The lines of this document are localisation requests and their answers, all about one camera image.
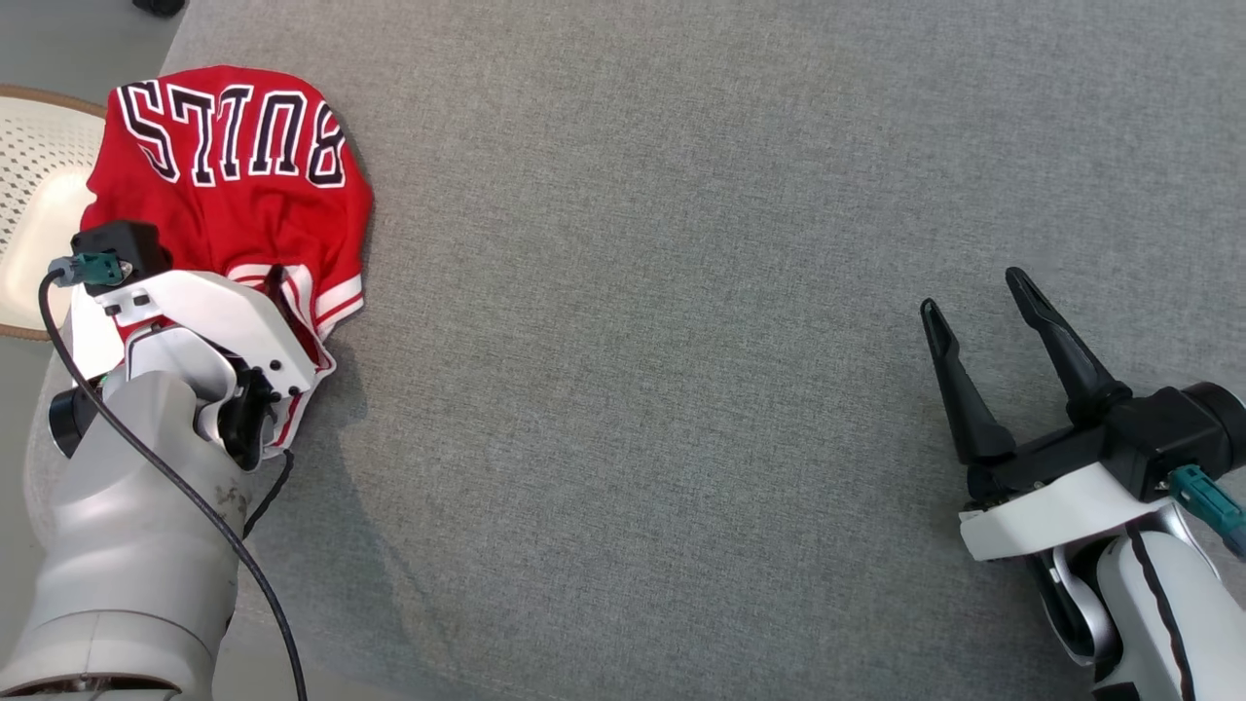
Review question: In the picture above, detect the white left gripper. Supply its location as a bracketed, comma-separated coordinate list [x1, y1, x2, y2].
[49, 271, 318, 459]

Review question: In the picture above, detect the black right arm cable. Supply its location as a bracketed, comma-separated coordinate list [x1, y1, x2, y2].
[1129, 465, 1246, 701]

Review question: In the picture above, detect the white perforated laundry basket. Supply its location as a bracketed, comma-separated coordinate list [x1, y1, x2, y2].
[0, 85, 110, 342]

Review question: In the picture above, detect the red Bulls basketball jersey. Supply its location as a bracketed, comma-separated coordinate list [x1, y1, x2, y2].
[78, 65, 375, 459]

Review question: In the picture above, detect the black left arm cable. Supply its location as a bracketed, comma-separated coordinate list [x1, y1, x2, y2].
[39, 255, 309, 701]

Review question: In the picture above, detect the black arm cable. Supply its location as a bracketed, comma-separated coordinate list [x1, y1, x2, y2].
[39, 255, 309, 701]
[1129, 465, 1246, 701]

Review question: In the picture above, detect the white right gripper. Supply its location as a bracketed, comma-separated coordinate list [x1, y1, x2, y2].
[920, 267, 1167, 563]

